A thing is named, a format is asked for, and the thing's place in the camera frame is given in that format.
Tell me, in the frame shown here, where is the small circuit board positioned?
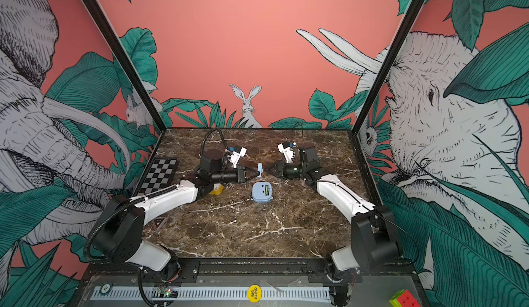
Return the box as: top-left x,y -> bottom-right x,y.
156,288 -> 179,298

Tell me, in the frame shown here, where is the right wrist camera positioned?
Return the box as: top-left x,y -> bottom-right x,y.
278,142 -> 321,171

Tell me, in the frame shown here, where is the triangle sticker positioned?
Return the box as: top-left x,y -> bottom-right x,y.
150,217 -> 168,232

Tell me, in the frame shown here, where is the white slotted cable duct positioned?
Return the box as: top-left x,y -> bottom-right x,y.
90,286 -> 331,302

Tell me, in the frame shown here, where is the yellow big blind chip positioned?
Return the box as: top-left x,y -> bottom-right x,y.
247,285 -> 263,303

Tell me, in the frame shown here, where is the yellow alarm clock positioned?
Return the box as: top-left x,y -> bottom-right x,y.
209,183 -> 225,195

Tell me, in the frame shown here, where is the blue alarm clock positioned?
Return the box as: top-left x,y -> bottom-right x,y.
252,182 -> 273,203

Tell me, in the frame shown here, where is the colourful puzzle cube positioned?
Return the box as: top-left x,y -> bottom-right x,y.
389,289 -> 421,307

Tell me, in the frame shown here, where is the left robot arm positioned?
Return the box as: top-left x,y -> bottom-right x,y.
83,165 -> 260,279

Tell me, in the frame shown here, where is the checkerboard calibration card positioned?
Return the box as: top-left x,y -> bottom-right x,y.
137,158 -> 179,195

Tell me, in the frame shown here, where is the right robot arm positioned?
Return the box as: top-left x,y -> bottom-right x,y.
266,160 -> 401,271

